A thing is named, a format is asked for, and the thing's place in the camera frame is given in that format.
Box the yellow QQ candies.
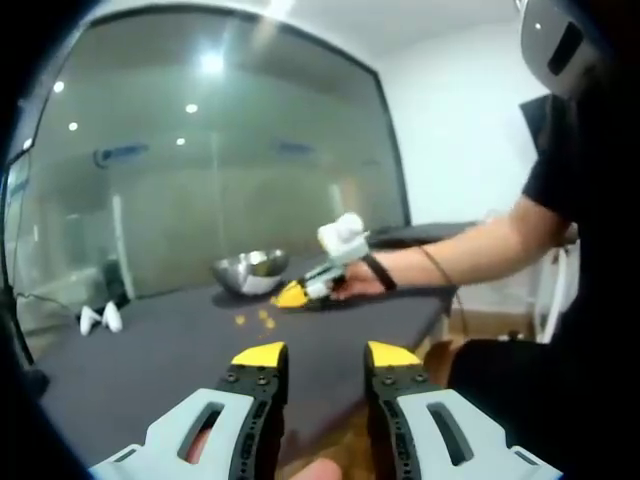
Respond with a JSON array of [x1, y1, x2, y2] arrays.
[[233, 308, 279, 332]]

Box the stainless steel bowl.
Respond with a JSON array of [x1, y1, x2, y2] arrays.
[[211, 248, 292, 298]]

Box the person's right hand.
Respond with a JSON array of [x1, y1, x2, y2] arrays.
[[331, 258, 397, 302]]

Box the person's left hand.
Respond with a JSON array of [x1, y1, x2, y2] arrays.
[[292, 458, 344, 480]]

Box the dark grey table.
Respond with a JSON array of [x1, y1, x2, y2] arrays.
[[27, 219, 489, 469]]

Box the person's black trousers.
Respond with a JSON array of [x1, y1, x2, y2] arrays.
[[446, 337, 640, 480]]

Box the person in black shirt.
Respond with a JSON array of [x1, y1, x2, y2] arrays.
[[519, 74, 640, 351]]

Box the grey worn device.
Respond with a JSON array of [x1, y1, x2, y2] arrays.
[[519, 0, 602, 97]]

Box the black wrist strap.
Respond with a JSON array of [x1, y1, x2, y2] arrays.
[[367, 253, 400, 293]]

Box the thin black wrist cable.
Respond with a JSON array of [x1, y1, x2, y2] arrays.
[[418, 243, 469, 331]]

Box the white frame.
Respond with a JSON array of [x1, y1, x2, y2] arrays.
[[535, 243, 574, 345]]

